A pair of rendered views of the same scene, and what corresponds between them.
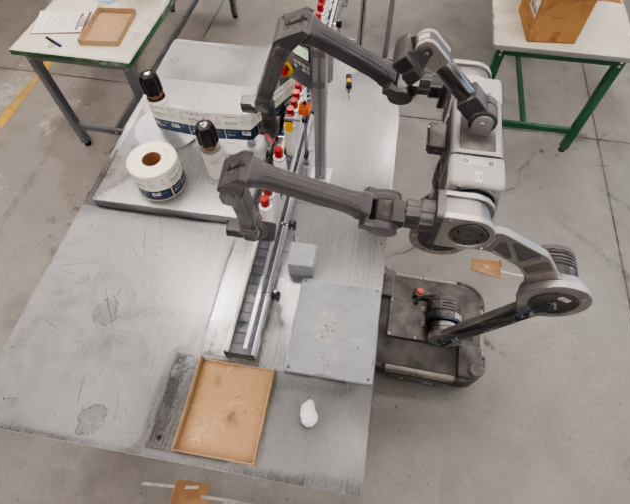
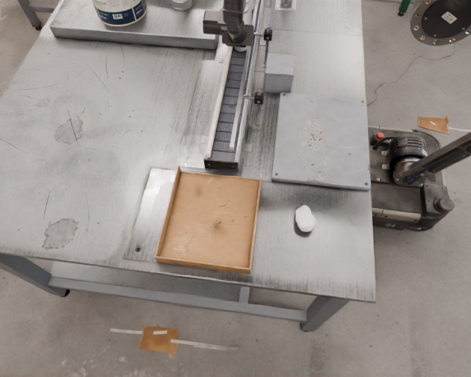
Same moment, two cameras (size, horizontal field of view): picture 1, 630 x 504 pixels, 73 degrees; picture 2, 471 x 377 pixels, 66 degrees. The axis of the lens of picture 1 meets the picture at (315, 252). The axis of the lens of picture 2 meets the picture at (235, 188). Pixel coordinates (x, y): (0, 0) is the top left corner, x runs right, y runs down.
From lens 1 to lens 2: 58 cm
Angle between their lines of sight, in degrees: 2
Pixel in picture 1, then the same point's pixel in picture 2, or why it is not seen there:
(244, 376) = (227, 186)
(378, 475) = (347, 315)
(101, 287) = (63, 108)
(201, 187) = (163, 13)
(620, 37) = not seen: outside the picture
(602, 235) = not seen: outside the picture
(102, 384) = (70, 199)
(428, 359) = (393, 199)
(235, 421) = (223, 230)
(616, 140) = not seen: outside the picture
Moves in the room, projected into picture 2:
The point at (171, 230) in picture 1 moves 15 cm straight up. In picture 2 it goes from (134, 56) to (122, 22)
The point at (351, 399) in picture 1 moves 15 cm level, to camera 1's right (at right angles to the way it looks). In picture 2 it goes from (349, 205) to (398, 202)
